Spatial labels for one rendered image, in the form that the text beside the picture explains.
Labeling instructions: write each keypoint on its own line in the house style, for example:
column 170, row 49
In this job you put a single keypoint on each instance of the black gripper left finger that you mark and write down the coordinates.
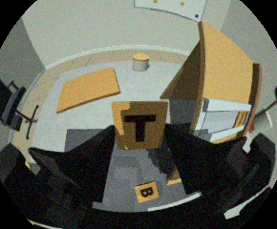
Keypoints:
column 85, row 166

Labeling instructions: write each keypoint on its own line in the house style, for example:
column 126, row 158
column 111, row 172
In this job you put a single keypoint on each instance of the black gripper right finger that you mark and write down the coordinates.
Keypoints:
column 197, row 159

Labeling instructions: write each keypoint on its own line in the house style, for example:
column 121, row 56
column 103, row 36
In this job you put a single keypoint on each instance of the orange flat rectangular board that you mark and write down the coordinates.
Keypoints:
column 87, row 88

